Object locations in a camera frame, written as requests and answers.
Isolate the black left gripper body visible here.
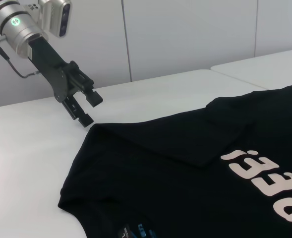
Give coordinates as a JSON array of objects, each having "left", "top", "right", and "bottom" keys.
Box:
[{"left": 28, "top": 37, "right": 81, "bottom": 104}]

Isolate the black t-shirt with FREE print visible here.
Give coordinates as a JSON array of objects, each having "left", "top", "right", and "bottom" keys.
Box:
[{"left": 57, "top": 83, "right": 292, "bottom": 238}]

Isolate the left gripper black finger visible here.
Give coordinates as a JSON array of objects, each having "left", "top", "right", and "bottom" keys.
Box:
[
  {"left": 68, "top": 64, "right": 104, "bottom": 108},
  {"left": 62, "top": 95, "right": 95, "bottom": 128}
]

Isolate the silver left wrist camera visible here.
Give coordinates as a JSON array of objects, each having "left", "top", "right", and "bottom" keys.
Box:
[{"left": 38, "top": 0, "right": 73, "bottom": 39}]

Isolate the left arm cable with plug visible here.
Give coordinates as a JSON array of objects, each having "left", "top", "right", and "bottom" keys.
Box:
[{"left": 0, "top": 36, "right": 42, "bottom": 79}]

